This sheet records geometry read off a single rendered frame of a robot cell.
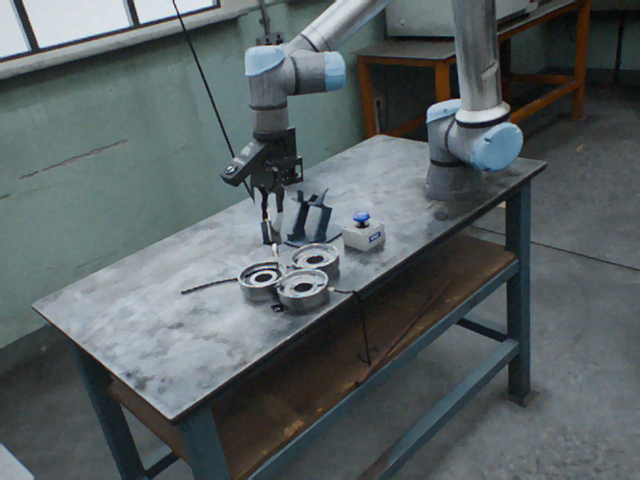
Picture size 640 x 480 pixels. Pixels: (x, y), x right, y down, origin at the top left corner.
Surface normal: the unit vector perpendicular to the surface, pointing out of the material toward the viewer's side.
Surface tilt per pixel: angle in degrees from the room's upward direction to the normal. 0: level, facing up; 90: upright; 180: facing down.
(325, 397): 0
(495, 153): 97
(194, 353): 0
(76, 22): 90
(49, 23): 90
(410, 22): 90
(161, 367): 0
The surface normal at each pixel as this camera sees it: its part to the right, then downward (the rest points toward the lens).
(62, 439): -0.15, -0.88
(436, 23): -0.72, 0.41
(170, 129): 0.68, 0.24
